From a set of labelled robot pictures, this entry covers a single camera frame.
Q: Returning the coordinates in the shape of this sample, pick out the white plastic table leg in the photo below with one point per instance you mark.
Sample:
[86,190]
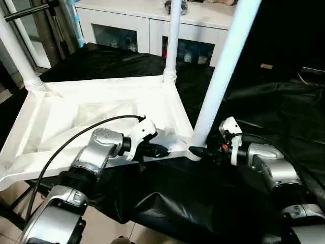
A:
[20,56]
[172,38]
[226,63]

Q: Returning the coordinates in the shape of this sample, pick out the white plastic table top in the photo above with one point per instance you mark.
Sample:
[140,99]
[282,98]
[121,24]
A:
[63,101]

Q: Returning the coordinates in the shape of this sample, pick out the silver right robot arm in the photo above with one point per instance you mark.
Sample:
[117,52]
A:
[274,167]

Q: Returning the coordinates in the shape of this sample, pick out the black plastic mat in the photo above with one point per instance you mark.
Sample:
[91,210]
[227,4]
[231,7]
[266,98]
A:
[266,114]

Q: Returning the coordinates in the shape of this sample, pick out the white jar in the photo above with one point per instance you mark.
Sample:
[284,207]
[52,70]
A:
[188,58]
[202,60]

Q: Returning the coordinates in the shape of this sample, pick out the dark brown rounded object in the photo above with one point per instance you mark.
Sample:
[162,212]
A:
[122,240]

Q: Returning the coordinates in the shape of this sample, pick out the small yellow label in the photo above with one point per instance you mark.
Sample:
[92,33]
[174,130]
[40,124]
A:
[266,65]

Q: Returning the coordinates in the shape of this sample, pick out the red bottle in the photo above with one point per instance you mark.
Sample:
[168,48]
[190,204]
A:
[165,50]

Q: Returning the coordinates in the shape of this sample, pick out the black speaker cabinet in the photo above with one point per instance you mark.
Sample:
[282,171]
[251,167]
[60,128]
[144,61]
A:
[274,33]

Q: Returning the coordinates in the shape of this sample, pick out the white sideboard cabinet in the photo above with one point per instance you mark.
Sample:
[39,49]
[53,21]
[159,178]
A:
[122,17]

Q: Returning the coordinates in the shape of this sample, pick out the blue and white tube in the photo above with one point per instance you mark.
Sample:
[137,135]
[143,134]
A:
[79,28]

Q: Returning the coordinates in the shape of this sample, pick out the dark bag of small parts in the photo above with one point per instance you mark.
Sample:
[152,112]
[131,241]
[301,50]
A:
[184,5]

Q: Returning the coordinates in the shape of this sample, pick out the grey metal tripod stand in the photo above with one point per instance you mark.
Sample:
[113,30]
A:
[58,30]

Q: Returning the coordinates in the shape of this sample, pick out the white slanted pipe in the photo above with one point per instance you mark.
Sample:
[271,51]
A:
[28,43]

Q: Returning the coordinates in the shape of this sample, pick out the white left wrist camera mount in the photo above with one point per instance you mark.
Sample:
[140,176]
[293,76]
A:
[144,132]

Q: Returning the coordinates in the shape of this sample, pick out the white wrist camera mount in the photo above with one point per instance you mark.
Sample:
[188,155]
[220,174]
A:
[144,132]
[229,125]

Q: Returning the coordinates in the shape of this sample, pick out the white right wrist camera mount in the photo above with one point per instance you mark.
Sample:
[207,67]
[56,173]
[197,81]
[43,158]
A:
[229,125]

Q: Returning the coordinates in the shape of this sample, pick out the black metal floor frame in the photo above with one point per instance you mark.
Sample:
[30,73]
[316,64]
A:
[12,203]

